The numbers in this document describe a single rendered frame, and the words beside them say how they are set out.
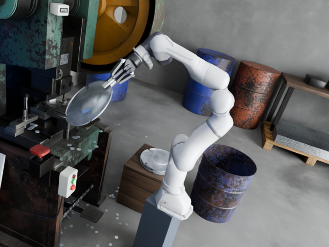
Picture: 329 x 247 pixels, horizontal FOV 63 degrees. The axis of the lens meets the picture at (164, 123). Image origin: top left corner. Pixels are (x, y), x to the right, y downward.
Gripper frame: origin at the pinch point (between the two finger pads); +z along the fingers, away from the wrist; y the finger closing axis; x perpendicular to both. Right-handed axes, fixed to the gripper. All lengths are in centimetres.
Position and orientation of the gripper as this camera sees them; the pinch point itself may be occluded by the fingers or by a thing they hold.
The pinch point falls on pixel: (108, 83)
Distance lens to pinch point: 143.7
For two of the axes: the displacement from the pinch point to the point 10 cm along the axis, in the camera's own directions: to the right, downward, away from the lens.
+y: -4.1, -5.6, -7.2
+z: -7.2, 6.8, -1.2
